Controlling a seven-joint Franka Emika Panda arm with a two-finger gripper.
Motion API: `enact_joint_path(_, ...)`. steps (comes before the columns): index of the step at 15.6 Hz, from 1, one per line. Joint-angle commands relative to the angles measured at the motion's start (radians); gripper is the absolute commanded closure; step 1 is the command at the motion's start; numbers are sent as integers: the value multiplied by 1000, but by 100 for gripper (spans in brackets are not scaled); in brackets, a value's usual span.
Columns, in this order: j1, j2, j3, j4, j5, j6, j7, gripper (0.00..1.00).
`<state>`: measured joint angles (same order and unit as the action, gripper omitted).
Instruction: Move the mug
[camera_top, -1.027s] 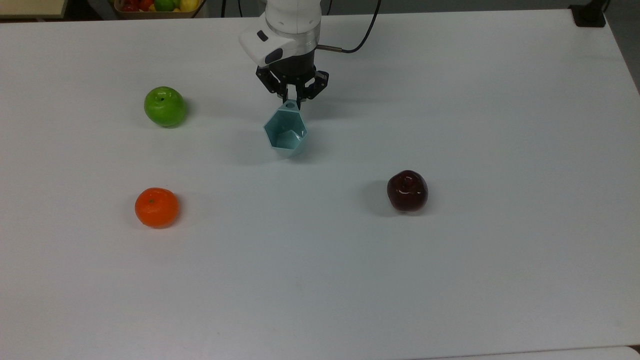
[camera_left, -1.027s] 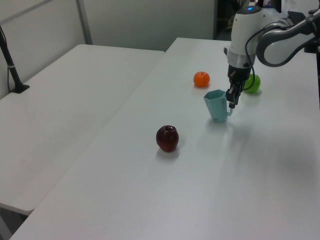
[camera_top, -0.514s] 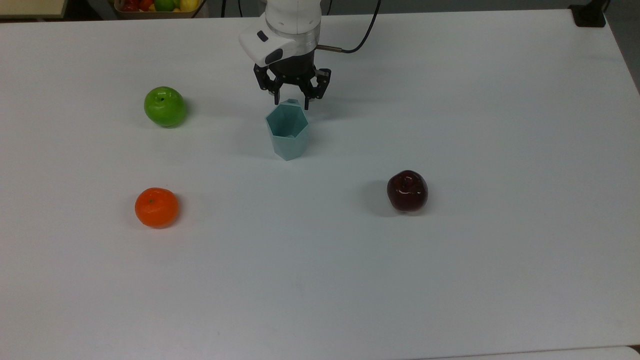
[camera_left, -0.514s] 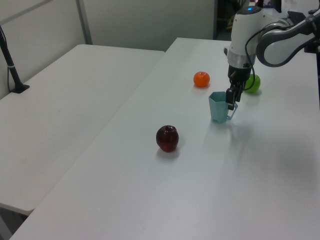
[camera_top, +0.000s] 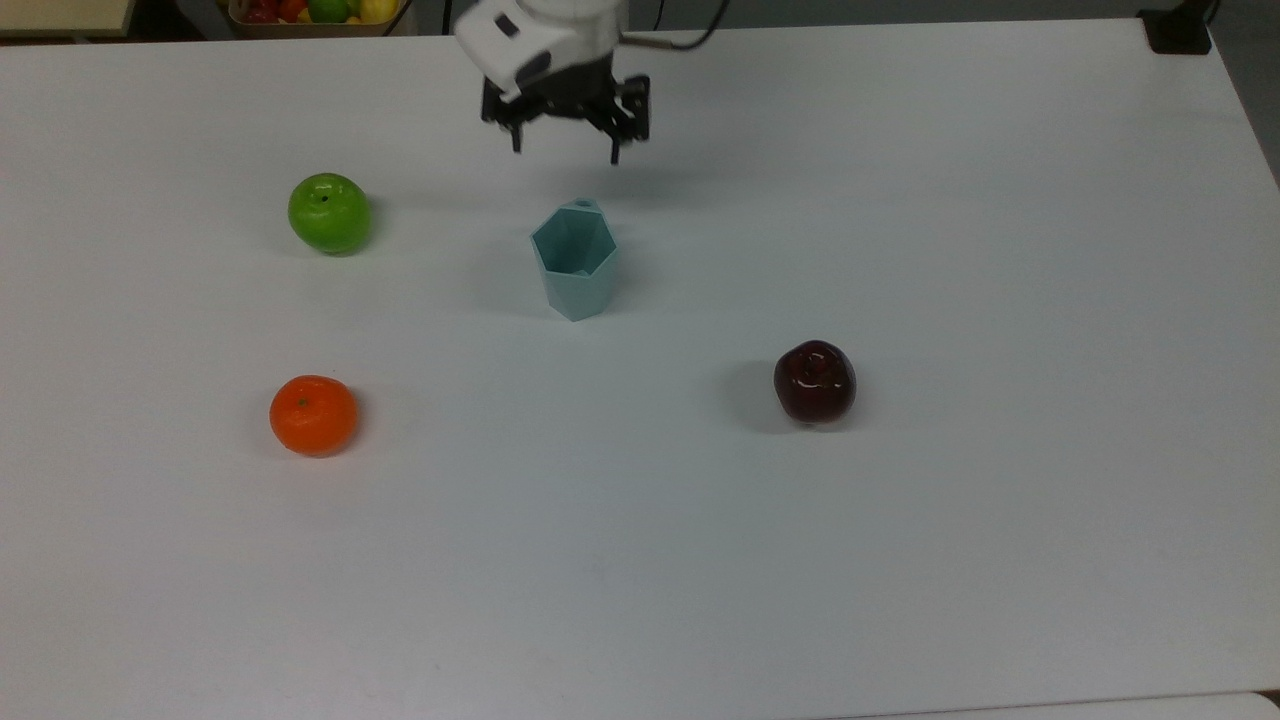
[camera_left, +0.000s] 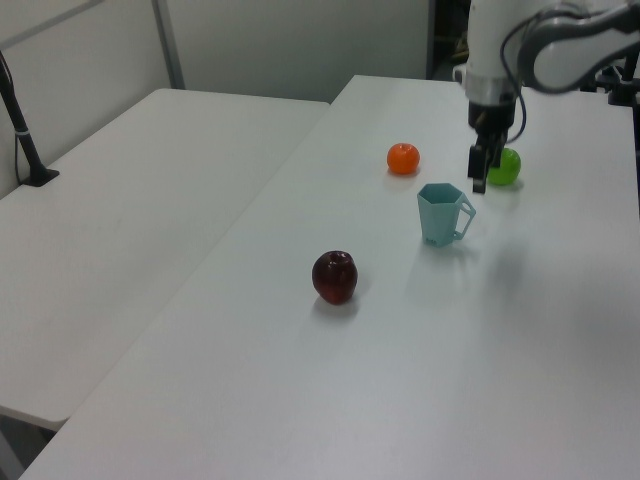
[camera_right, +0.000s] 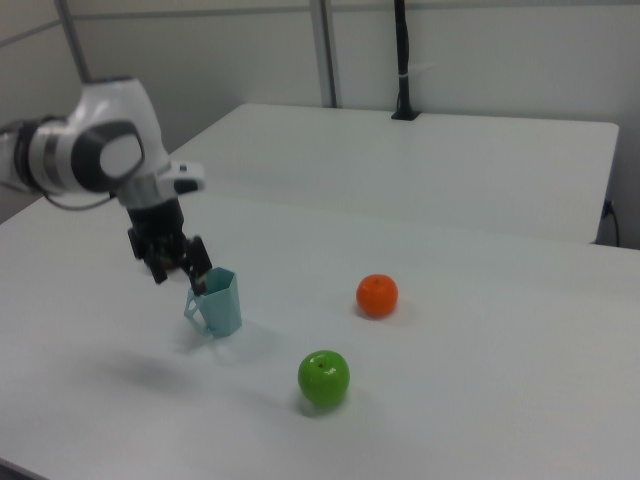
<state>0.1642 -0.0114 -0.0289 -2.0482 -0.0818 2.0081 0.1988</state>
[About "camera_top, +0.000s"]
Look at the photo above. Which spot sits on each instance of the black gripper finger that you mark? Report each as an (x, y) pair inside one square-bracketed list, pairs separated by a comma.
[(616, 150), (517, 138)]

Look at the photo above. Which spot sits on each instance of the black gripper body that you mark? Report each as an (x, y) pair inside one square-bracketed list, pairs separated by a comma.
[(570, 100)]

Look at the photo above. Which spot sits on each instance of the light blue hexagonal mug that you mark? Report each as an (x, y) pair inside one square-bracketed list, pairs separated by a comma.
[(575, 270)]

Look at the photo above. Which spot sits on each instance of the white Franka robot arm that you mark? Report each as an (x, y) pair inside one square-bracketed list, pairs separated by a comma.
[(540, 30)]

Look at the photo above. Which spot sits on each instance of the yellow fruit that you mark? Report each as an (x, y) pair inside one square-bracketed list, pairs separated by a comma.
[(378, 9)]

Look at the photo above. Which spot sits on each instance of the green apple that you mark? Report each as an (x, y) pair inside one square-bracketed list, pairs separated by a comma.
[(330, 213)]

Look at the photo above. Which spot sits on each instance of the fruit basket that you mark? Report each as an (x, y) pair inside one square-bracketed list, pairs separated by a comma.
[(320, 29)]

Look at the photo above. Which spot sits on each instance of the green fruit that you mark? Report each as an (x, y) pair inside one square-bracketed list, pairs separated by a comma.
[(328, 9)]

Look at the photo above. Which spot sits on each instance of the red fruit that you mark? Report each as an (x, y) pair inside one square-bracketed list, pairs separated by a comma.
[(270, 10)]

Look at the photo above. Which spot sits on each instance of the dark red apple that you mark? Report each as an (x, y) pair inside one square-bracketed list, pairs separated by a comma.
[(815, 385)]

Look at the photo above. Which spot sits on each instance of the orange mandarin fruit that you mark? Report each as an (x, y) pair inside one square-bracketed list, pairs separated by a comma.
[(313, 417)]

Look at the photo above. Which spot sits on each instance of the light wooden desk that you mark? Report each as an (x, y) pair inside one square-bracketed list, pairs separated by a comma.
[(60, 15)]

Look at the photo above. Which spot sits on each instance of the black camera stand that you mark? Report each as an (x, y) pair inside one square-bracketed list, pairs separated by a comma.
[(1180, 30)]

